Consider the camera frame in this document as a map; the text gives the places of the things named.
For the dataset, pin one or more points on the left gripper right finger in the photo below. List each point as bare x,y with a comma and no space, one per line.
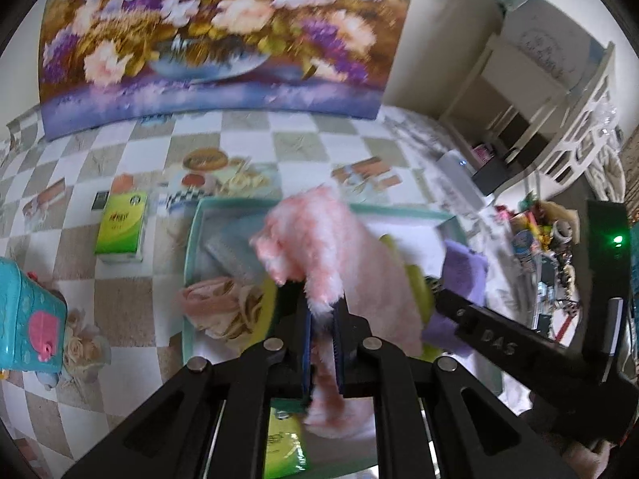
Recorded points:
434,419

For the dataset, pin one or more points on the black power adapter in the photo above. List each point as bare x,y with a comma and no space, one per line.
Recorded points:
493,174

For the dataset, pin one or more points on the white power strip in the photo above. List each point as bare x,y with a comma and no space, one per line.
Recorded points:
455,167

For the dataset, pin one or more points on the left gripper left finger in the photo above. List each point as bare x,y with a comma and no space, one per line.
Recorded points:
212,420

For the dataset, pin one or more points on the small green tissue pack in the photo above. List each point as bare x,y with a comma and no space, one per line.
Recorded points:
284,454

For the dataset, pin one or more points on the floral painting canvas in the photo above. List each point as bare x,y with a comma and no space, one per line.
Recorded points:
103,61

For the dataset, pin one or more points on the white wooden shelf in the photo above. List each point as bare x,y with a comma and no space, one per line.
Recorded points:
541,97

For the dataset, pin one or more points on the purple sachet pouch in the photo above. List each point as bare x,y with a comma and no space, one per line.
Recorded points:
464,273

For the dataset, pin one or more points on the light blue cloth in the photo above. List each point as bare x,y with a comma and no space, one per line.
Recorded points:
234,255

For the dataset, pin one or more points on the pink fluffy cloth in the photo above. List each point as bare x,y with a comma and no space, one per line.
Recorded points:
330,415

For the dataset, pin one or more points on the lime green cloth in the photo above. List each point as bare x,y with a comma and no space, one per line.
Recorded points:
414,289

